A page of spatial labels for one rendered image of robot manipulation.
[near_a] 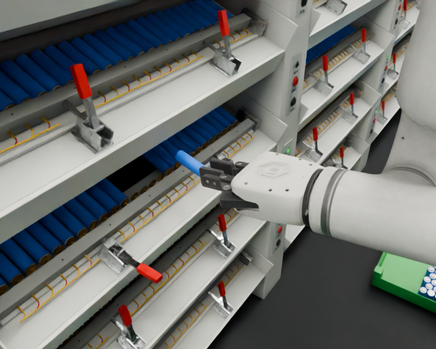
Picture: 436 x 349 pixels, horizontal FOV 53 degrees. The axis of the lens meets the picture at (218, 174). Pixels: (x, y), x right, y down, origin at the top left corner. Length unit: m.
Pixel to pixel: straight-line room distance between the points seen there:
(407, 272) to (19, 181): 1.09
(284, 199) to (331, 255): 0.85
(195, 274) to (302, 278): 0.49
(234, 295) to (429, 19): 0.81
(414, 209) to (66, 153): 0.37
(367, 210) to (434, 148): 0.12
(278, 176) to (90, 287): 0.28
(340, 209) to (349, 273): 0.82
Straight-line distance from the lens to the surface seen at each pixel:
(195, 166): 0.64
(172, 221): 0.69
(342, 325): 1.20
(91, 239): 0.62
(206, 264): 0.88
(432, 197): 0.50
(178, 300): 0.83
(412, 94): 0.43
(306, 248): 1.37
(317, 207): 0.52
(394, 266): 1.34
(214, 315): 1.04
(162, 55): 0.63
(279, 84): 0.85
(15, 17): 0.42
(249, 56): 0.75
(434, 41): 0.42
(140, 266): 0.59
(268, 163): 0.59
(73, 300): 0.60
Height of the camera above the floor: 0.93
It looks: 35 degrees down
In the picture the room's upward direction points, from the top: straight up
